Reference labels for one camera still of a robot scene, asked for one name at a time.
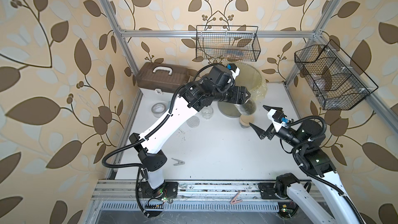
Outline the brown lidded storage box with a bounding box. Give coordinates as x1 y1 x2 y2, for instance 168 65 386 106
136 62 190 101

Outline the back wire basket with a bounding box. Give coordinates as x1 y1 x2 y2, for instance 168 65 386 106
195 24 261 63

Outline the right wire basket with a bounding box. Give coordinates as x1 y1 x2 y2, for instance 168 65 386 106
294 39 379 111

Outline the jar with beige lid back-right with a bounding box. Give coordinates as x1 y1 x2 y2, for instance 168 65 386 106
239 115 255 129

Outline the patterned white jar lid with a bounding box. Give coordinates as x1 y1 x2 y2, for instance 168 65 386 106
186 116 200 128

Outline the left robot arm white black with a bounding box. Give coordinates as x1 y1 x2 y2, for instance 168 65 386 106
102 63 250 191

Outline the mesh trash bin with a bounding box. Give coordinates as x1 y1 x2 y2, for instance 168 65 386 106
218 62 268 118

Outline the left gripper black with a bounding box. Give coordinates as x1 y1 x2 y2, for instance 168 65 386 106
209 83 250 104

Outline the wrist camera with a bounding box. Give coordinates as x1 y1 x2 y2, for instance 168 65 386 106
267 110 289 129
227 63 240 78

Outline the wire basket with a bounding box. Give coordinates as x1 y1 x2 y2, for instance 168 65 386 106
195 24 261 63
294 39 379 111

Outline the jar with beige lid front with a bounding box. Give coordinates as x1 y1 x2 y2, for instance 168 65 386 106
237 99 257 116

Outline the yellow trash bag liner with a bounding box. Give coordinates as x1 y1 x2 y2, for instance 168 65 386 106
235 62 268 102

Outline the tape roll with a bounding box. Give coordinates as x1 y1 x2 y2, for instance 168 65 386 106
151 103 167 118

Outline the grey clip on table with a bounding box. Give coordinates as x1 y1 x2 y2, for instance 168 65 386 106
172 158 185 166

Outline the pink clip on rail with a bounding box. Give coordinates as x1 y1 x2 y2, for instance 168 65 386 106
230 191 242 205

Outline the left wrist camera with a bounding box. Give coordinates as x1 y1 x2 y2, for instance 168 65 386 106
227 63 240 78

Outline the jar with beige lid back-left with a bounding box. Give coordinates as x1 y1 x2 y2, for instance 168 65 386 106
201 106 214 120

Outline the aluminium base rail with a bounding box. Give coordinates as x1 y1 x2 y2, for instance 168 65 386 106
89 180 295 215

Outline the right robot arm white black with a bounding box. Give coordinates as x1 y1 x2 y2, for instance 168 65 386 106
250 105 365 224

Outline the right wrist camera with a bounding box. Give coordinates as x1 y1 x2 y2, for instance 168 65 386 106
267 110 289 129

